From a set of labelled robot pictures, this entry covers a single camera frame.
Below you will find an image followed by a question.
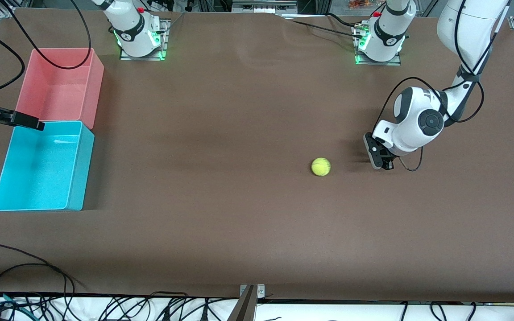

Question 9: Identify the black cable loop on table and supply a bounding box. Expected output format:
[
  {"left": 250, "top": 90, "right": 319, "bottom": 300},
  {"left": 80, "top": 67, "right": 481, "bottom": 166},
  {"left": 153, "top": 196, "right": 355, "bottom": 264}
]
[{"left": 0, "top": 243, "right": 86, "bottom": 321}]

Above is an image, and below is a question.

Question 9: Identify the blue plastic bin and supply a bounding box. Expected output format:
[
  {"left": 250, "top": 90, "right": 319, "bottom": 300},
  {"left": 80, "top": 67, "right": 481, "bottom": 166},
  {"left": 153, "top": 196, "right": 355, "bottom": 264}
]
[{"left": 0, "top": 120, "right": 95, "bottom": 212}]

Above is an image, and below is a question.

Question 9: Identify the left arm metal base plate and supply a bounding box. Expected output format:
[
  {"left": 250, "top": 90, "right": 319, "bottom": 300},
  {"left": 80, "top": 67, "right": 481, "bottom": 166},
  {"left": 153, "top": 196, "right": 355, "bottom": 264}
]
[{"left": 354, "top": 23, "right": 402, "bottom": 66}]

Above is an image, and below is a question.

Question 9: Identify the black base cable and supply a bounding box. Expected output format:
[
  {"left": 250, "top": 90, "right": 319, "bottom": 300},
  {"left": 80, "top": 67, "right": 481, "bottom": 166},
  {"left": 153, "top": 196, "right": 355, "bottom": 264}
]
[{"left": 157, "top": 9, "right": 186, "bottom": 36}]

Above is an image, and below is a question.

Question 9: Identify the black cable across table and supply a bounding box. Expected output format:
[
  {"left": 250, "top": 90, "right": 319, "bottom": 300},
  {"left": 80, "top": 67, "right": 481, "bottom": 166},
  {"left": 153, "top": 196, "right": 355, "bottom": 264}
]
[{"left": 284, "top": 18, "right": 367, "bottom": 38}]

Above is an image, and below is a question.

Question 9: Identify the metal table bracket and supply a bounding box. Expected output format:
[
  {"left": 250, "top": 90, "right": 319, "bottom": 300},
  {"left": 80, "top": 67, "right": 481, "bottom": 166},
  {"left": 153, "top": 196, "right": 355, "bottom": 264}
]
[{"left": 227, "top": 284, "right": 266, "bottom": 321}]

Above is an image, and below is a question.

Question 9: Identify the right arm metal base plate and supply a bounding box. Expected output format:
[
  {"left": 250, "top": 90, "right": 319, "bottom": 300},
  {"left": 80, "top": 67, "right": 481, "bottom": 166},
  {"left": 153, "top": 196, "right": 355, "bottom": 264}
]
[{"left": 120, "top": 19, "right": 171, "bottom": 61}]

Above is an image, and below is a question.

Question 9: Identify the teal cable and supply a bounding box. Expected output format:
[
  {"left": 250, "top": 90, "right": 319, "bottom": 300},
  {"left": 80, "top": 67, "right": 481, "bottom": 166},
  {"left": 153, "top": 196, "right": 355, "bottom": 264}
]
[{"left": 0, "top": 291, "right": 32, "bottom": 319}]

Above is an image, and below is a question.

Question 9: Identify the yellow tennis ball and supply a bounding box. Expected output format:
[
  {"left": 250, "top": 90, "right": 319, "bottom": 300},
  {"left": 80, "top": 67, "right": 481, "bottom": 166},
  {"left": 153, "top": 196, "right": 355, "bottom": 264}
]
[{"left": 311, "top": 157, "right": 332, "bottom": 177}]

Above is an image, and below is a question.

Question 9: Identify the grey metal device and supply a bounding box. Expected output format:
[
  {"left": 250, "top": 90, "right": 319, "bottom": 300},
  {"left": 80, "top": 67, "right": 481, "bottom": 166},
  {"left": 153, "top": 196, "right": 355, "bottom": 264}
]
[{"left": 232, "top": 0, "right": 298, "bottom": 15}]

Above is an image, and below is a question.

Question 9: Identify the long looping black arm cable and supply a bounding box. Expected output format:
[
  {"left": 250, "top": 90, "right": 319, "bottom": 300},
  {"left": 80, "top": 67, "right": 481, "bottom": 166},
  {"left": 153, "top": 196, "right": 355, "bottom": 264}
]
[{"left": 3, "top": 0, "right": 93, "bottom": 70}]

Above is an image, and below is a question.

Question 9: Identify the pink plastic bin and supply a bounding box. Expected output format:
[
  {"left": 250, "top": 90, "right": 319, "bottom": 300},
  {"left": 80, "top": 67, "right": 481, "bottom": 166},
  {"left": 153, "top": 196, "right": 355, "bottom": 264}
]
[{"left": 15, "top": 48, "right": 105, "bottom": 130}]

